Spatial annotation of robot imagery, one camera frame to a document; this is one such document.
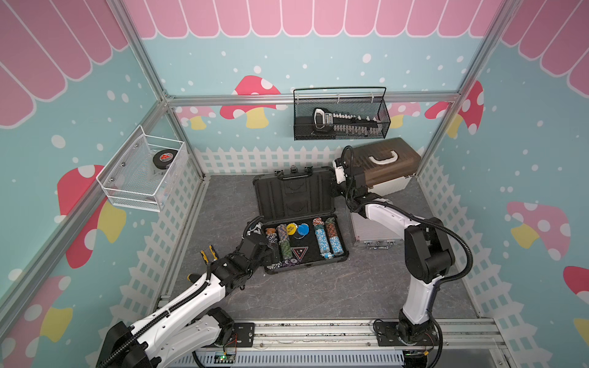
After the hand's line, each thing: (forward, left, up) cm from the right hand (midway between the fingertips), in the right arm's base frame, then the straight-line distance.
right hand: (331, 178), depth 95 cm
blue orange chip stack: (-22, +20, -14) cm, 32 cm away
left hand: (-29, +26, -7) cm, 39 cm away
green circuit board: (-60, +38, -20) cm, 73 cm away
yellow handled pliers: (-25, +48, -17) cm, 57 cm away
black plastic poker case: (-8, +15, -9) cm, 19 cm away
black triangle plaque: (-26, +14, -14) cm, 33 cm away
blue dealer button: (-15, +12, -15) cm, 25 cm away
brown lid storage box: (+5, -24, +3) cm, 25 cm away
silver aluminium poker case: (-20, -15, -13) cm, 28 cm away
